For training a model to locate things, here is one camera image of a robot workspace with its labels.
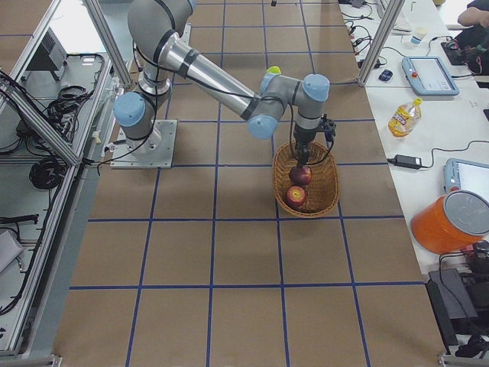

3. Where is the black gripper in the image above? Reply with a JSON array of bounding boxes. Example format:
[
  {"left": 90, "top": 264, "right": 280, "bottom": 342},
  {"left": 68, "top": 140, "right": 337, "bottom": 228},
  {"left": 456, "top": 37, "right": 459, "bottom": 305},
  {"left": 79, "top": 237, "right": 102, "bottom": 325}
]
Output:
[{"left": 294, "top": 128, "right": 316, "bottom": 167}]

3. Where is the dark red apple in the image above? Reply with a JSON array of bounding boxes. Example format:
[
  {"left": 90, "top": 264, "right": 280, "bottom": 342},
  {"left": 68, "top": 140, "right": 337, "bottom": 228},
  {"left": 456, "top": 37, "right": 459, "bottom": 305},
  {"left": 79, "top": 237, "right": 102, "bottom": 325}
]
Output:
[{"left": 289, "top": 166, "right": 313, "bottom": 187}]

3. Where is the green apple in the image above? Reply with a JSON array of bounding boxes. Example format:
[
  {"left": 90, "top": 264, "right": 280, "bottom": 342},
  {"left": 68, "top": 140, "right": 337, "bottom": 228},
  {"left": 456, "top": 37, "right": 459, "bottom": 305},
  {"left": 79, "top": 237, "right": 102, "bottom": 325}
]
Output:
[{"left": 267, "top": 66, "right": 281, "bottom": 75}]

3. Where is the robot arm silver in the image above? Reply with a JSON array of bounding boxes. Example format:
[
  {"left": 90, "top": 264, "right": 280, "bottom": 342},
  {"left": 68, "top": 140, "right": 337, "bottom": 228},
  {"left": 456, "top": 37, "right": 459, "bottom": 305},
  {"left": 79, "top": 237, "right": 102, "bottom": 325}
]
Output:
[{"left": 113, "top": 1, "right": 330, "bottom": 167}]

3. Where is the wicker basket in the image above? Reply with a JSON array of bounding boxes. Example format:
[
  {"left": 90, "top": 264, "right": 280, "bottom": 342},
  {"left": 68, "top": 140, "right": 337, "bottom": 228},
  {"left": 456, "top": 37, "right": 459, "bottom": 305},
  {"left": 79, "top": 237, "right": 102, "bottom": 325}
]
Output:
[{"left": 272, "top": 143, "right": 339, "bottom": 218}]

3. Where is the black power adapter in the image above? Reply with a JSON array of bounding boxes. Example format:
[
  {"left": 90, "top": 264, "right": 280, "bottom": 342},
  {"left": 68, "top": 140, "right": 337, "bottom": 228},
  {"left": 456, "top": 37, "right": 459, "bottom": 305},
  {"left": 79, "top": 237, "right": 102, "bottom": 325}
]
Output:
[{"left": 387, "top": 154, "right": 423, "bottom": 170}]

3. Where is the orange juice bottle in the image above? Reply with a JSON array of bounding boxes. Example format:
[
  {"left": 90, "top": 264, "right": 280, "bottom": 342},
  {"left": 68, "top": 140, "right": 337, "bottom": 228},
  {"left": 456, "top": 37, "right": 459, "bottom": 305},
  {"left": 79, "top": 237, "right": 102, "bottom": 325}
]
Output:
[{"left": 387, "top": 97, "right": 423, "bottom": 138}]

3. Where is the teach pendant blue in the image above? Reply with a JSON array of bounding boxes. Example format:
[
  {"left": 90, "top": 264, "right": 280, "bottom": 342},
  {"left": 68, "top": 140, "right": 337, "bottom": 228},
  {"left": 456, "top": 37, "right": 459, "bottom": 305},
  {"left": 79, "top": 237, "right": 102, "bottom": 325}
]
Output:
[{"left": 401, "top": 57, "right": 459, "bottom": 97}]

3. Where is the orange bucket grey lid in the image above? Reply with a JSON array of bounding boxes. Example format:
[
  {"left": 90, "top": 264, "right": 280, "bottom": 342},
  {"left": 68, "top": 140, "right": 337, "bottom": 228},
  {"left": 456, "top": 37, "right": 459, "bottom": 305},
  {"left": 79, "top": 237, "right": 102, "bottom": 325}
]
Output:
[{"left": 410, "top": 190, "right": 488, "bottom": 255}]

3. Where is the paper cup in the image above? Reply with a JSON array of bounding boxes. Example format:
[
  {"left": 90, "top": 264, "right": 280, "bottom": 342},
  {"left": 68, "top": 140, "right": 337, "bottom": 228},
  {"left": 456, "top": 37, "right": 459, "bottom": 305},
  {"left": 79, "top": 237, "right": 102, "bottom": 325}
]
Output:
[{"left": 410, "top": 27, "right": 428, "bottom": 46}]

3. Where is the aluminium frame post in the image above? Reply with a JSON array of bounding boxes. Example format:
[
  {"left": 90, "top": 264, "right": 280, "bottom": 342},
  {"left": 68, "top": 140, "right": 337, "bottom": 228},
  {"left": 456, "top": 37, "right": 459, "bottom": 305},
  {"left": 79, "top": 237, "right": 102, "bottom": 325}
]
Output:
[{"left": 357, "top": 0, "right": 404, "bottom": 87}]

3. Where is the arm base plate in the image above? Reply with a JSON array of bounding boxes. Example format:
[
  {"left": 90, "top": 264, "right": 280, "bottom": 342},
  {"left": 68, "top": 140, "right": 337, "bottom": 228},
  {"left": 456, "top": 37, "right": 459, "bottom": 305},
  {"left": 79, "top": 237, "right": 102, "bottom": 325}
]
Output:
[{"left": 109, "top": 119, "right": 178, "bottom": 169}]

